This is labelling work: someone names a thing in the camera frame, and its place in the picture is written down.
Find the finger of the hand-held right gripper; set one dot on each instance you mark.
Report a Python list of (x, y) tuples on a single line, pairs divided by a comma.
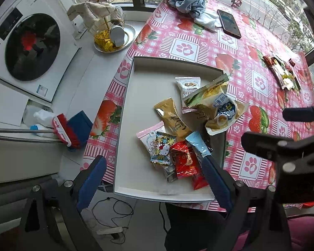
[(264, 143), (301, 113)]

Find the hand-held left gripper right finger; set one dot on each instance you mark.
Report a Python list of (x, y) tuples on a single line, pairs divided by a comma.
[(216, 183)]

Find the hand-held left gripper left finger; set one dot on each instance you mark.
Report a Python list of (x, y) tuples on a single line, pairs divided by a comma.
[(91, 183)]

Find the orange red snack packet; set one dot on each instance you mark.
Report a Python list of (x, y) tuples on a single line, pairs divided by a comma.
[(198, 182)]

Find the light blue snack packet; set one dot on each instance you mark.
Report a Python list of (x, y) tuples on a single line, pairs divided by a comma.
[(197, 142)]

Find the dark silver snack packet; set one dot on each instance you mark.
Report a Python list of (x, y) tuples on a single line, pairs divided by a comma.
[(171, 174)]

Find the large chip bag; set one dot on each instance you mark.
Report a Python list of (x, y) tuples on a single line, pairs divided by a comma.
[(219, 109)]

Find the cartoon cat candy packet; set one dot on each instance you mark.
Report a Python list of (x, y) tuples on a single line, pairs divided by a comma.
[(162, 147)]

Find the pink white snack packet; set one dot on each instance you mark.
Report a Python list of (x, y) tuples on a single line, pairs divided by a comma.
[(147, 142), (187, 89)]

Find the gold snack packet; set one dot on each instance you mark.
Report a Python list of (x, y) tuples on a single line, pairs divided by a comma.
[(171, 117)]

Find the white rectangular tray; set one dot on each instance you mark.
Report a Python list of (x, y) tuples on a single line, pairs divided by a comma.
[(141, 96)]

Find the pile of snack packets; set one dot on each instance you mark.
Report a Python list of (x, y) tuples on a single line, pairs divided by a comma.
[(282, 73)]

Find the pink cloth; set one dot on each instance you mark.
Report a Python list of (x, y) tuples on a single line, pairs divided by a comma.
[(303, 232)]

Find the white power strip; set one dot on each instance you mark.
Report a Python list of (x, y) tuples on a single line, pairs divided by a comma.
[(110, 231)]

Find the red broom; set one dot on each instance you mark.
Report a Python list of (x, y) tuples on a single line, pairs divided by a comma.
[(65, 130)]

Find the blue dustpan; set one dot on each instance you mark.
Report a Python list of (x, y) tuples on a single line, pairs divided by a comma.
[(79, 121)]

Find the blue capped bottle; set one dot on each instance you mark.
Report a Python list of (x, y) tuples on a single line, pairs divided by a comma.
[(35, 128)]

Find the white plastic bottle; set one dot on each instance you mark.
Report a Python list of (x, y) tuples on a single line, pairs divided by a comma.
[(41, 115)]

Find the black smartphone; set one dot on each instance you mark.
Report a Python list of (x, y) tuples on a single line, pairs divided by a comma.
[(229, 23)]

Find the white board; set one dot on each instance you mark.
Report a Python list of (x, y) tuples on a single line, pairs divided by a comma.
[(5, 102)]

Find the pink strawberry print tablecloth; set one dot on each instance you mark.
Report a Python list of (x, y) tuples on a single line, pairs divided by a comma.
[(185, 48)]

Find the red scooter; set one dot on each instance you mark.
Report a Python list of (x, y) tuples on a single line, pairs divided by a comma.
[(236, 1)]

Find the white tissue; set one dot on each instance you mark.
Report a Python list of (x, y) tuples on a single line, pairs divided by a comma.
[(206, 19)]

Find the gold cup rack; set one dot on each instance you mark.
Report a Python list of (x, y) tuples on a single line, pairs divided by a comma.
[(104, 38)]

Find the white washing machine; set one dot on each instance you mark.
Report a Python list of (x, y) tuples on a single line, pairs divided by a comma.
[(31, 47)]

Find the white cup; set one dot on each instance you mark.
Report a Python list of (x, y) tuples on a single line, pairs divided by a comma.
[(116, 34)]

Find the white round tray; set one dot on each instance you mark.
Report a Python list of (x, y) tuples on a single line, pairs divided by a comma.
[(129, 34)]

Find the blue cloth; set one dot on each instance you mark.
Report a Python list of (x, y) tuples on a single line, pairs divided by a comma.
[(187, 1)]

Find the beige towel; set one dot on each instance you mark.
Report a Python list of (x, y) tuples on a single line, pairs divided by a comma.
[(94, 9)]

